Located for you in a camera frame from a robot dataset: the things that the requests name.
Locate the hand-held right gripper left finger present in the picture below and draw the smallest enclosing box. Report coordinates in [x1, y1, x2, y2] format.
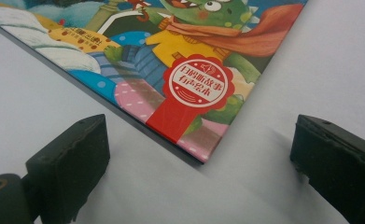
[25, 113, 111, 224]

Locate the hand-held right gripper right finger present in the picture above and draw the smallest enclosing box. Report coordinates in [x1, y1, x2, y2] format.
[289, 114, 365, 224]

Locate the colourful picture book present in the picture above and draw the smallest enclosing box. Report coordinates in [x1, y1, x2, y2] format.
[0, 0, 309, 164]

